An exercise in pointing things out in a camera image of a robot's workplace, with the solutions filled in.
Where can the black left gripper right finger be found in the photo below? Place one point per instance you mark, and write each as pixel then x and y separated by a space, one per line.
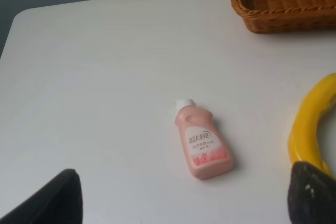
pixel 311 195

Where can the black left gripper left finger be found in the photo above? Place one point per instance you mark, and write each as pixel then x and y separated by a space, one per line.
pixel 59 201

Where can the yellow banana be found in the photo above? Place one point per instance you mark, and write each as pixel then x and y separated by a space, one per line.
pixel 303 144

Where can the brown wicker basket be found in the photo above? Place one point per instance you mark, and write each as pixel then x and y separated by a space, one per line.
pixel 278 16

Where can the pink detergent bottle white cap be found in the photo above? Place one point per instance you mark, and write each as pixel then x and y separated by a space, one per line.
pixel 206 153

